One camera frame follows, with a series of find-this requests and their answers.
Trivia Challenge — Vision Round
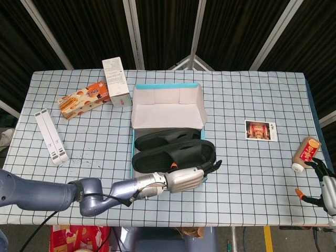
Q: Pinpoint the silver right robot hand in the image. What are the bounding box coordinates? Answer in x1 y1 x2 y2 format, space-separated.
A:
294 157 336 216

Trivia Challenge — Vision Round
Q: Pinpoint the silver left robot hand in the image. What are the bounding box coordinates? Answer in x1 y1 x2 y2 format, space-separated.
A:
164 159 223 194

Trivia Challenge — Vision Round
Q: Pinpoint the black rubber slipper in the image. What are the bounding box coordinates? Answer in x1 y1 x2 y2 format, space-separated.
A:
134 128 202 152
131 140 216 174

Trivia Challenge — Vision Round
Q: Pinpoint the light blue shoe box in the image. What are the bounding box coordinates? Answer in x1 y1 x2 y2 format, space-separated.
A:
130 83 209 186

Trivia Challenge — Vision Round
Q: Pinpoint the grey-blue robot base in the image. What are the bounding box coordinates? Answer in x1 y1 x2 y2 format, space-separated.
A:
111 226 218 252

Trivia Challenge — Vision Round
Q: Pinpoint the tall white carton box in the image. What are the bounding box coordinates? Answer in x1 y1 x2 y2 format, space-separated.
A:
101 57 133 109

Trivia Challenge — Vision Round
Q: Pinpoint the orange biscuit box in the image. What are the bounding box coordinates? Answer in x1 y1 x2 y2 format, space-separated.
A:
57 80 111 120

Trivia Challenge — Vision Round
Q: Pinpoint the brown bottle orange label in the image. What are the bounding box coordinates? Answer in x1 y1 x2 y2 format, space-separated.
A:
291 135 322 173

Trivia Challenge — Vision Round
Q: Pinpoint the blue checked tablecloth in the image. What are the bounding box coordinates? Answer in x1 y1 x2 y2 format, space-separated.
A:
0 68 333 228

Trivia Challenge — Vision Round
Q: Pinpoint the brown paper bag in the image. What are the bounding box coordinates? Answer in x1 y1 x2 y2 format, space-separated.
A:
174 227 205 239

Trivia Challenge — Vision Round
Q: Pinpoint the metal table leg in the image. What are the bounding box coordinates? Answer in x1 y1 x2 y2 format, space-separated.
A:
230 227 238 252

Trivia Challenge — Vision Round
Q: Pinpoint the photo postcard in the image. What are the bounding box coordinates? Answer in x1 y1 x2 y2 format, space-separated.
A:
244 120 278 142

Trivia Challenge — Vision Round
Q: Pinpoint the red patterned bag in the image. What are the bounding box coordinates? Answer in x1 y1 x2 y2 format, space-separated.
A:
51 224 112 252

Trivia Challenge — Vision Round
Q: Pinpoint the white folding stand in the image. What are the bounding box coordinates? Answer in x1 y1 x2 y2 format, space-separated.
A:
34 108 70 166

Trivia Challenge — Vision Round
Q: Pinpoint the white metal frame bar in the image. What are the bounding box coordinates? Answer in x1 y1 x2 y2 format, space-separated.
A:
318 110 336 128
0 99 21 119

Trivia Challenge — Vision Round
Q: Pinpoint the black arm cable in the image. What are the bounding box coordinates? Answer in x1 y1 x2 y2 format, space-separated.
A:
25 190 139 252

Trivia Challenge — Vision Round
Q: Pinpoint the white triangular frame foot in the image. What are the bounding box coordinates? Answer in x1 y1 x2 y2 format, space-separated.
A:
167 54 215 71

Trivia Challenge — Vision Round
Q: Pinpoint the white metal partition post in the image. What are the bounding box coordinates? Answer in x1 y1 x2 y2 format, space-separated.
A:
188 0 208 69
122 0 145 70
249 0 300 71
20 0 75 70

